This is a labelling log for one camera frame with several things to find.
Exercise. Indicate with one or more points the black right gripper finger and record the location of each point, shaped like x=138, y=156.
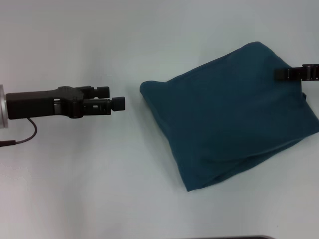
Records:
x=286, y=74

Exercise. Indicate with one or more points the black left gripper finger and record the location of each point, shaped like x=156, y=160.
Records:
x=119, y=103

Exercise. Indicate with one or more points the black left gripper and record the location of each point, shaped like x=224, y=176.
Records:
x=32, y=104

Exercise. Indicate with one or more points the teal T-shirt with FREE print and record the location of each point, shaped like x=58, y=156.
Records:
x=224, y=112

